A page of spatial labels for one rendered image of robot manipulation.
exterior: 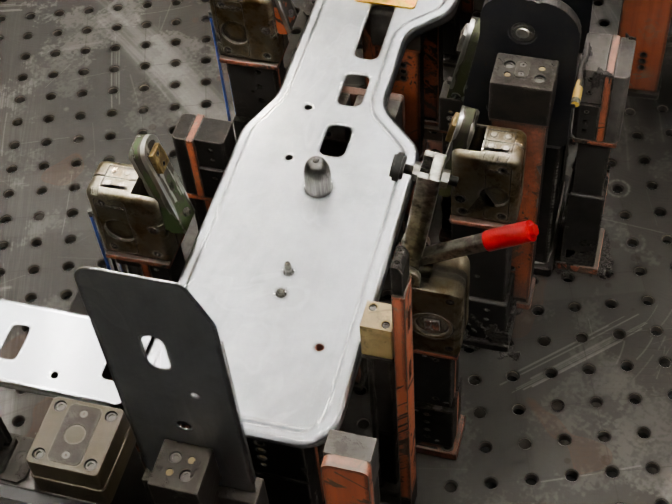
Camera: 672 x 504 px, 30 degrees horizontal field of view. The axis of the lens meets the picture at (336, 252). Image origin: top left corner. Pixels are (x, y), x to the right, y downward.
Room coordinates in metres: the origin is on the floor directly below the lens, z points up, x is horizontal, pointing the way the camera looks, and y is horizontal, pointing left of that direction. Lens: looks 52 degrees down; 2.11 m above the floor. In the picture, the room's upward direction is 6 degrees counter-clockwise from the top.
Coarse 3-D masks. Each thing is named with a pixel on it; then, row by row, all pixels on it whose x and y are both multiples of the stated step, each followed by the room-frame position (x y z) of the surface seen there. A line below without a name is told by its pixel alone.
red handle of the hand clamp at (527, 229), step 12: (504, 228) 0.76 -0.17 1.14; (516, 228) 0.76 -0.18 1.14; (528, 228) 0.75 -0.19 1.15; (456, 240) 0.78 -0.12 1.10; (468, 240) 0.77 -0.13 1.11; (480, 240) 0.77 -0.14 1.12; (492, 240) 0.76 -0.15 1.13; (504, 240) 0.75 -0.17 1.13; (516, 240) 0.75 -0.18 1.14; (528, 240) 0.74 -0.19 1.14; (432, 252) 0.78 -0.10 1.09; (444, 252) 0.77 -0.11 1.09; (456, 252) 0.77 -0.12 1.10; (468, 252) 0.77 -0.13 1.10; (420, 264) 0.78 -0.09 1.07
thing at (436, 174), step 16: (400, 160) 0.79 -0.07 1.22; (432, 160) 0.80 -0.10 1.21; (400, 176) 0.78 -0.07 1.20; (416, 176) 0.78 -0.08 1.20; (432, 176) 0.77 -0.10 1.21; (448, 176) 0.78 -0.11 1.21; (416, 192) 0.77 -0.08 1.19; (432, 192) 0.77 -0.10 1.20; (416, 208) 0.77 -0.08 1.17; (432, 208) 0.77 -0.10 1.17; (416, 224) 0.77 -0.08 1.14; (416, 240) 0.77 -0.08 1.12; (416, 256) 0.77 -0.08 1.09
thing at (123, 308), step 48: (96, 288) 0.61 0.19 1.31; (144, 288) 0.59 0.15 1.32; (96, 336) 0.61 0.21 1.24; (144, 336) 0.60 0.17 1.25; (192, 336) 0.58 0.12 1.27; (144, 384) 0.60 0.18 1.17; (192, 384) 0.59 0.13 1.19; (144, 432) 0.61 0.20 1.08; (192, 432) 0.59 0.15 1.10; (240, 432) 0.57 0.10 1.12; (240, 480) 0.58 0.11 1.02
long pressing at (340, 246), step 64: (320, 0) 1.29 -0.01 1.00; (448, 0) 1.25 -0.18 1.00; (320, 64) 1.16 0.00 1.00; (384, 64) 1.15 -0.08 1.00; (256, 128) 1.06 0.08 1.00; (320, 128) 1.05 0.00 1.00; (384, 128) 1.04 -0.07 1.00; (256, 192) 0.96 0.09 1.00; (384, 192) 0.94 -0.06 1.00; (192, 256) 0.88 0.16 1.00; (256, 256) 0.87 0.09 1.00; (320, 256) 0.86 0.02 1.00; (384, 256) 0.85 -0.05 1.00; (256, 320) 0.78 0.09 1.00; (320, 320) 0.77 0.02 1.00; (256, 384) 0.70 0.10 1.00; (320, 384) 0.69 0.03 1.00
